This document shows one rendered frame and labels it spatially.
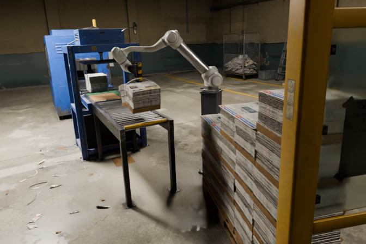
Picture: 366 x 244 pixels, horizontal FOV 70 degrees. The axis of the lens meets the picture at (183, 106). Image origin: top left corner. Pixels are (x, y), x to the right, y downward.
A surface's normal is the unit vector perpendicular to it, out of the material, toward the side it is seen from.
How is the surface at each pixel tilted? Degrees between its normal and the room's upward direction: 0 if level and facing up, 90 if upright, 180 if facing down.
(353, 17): 90
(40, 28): 90
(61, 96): 90
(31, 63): 90
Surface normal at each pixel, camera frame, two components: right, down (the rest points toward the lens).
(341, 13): 0.21, 0.24
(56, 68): 0.49, 0.20
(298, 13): -0.98, 0.09
